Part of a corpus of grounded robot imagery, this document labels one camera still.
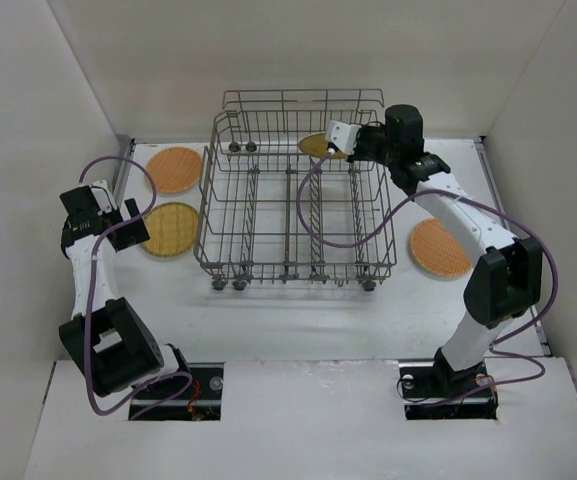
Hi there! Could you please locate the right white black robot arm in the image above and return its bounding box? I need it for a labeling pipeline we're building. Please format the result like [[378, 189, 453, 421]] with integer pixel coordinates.
[[329, 104, 543, 397]]

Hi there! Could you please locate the yellow woven plate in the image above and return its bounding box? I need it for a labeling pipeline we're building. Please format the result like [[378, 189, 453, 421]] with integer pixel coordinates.
[[298, 132, 329, 159], [141, 202, 199, 258]]

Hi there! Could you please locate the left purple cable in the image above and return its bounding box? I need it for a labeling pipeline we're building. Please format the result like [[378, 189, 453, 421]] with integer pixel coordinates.
[[77, 155, 195, 418]]

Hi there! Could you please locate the grey wire dish rack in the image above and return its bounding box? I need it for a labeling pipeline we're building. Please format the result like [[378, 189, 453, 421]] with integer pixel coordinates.
[[194, 88, 397, 291]]

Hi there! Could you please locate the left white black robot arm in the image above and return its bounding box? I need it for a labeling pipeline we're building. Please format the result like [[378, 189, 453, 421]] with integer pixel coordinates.
[[59, 180, 191, 397]]

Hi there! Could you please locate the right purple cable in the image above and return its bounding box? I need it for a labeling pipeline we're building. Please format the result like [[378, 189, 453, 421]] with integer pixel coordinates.
[[295, 149, 559, 407]]

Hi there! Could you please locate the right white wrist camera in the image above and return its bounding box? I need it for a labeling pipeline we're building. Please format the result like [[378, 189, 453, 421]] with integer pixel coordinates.
[[325, 120, 362, 155]]

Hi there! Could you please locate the orange woven plate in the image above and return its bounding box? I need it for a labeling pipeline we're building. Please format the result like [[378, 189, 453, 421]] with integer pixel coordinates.
[[146, 147, 203, 194], [408, 219, 472, 278]]

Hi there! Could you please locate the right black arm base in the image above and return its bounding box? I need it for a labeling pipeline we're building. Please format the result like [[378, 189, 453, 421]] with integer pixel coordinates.
[[396, 362, 499, 421]]

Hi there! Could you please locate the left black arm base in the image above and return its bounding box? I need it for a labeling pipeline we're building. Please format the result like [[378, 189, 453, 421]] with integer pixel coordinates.
[[128, 363, 225, 422]]

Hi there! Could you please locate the purple cable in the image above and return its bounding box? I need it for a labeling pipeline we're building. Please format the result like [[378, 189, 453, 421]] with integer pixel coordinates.
[[77, 155, 195, 418], [295, 149, 559, 407]]

